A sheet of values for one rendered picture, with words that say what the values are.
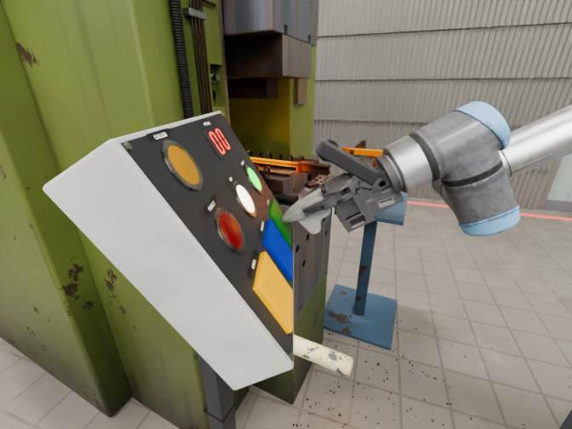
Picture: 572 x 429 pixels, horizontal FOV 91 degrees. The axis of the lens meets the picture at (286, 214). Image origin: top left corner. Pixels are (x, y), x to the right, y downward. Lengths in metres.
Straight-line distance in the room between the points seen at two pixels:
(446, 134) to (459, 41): 3.27
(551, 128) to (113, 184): 0.70
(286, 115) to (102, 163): 1.02
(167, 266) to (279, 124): 1.02
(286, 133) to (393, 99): 2.57
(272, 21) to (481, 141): 0.53
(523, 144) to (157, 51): 0.73
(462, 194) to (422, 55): 3.22
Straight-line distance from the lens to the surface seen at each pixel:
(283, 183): 0.88
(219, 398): 0.68
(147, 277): 0.29
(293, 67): 0.90
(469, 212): 0.56
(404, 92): 3.69
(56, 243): 1.11
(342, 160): 0.48
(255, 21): 0.83
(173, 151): 0.31
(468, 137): 0.51
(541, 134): 0.72
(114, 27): 0.72
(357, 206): 0.51
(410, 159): 0.49
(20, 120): 1.04
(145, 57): 0.68
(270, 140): 1.27
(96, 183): 0.27
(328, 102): 3.75
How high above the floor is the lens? 1.23
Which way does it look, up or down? 24 degrees down
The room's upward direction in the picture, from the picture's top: straight up
